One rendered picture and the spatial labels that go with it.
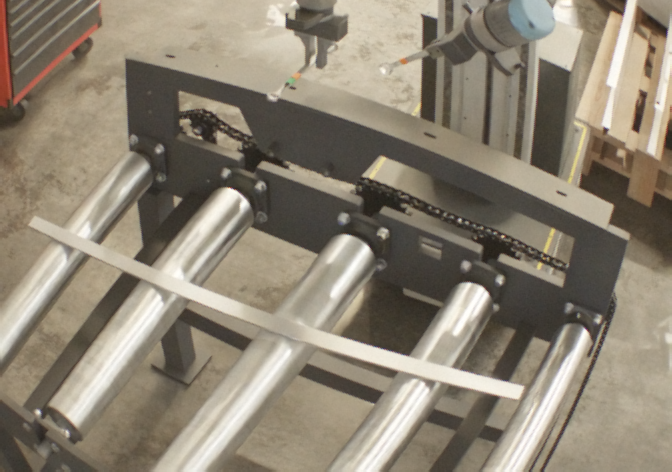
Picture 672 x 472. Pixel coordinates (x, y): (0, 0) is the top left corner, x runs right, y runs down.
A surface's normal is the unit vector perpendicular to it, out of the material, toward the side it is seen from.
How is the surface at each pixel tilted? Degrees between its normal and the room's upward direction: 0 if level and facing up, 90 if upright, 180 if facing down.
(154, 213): 90
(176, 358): 90
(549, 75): 90
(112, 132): 0
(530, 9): 48
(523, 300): 90
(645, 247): 0
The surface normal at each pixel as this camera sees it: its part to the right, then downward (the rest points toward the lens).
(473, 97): -0.44, 0.63
